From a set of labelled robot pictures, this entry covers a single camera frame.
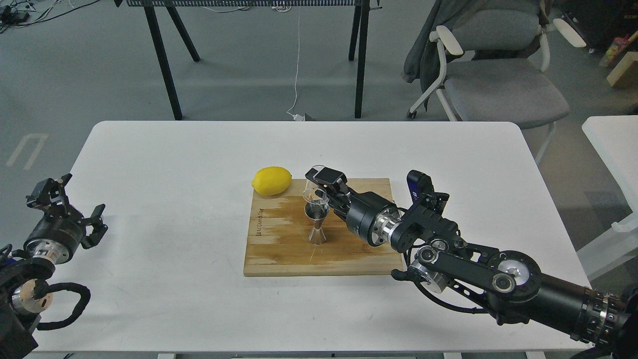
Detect black metal table frame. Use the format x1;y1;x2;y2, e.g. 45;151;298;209
114;0;371;121

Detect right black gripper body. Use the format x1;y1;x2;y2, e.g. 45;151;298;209
345;192;401;247

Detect steel jigger measuring cup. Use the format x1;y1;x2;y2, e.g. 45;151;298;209
305;203;328;245

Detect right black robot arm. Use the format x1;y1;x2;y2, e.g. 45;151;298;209
305;165;637;359

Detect cardboard box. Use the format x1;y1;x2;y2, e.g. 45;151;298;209
606;51;638;88

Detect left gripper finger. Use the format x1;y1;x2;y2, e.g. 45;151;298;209
77;203;109;249
26;174;77;221

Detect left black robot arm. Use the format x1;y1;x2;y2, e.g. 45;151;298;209
0;174;109;359

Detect wooden cutting board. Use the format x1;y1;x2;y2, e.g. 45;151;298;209
244;179;405;277

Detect grey office chair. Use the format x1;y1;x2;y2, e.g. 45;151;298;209
406;7;586;164

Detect clear glass cup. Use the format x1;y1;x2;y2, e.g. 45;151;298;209
303;178;329;206

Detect yellow lemon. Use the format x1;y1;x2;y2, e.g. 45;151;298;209
251;166;292;197

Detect black floor cables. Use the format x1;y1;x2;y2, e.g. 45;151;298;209
0;0;103;35

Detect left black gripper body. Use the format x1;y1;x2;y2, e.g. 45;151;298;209
23;215;86;264

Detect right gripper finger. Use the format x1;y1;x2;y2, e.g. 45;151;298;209
305;168;349;197
325;192;351;222

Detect white hanging cable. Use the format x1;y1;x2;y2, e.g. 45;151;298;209
286;7;307;122

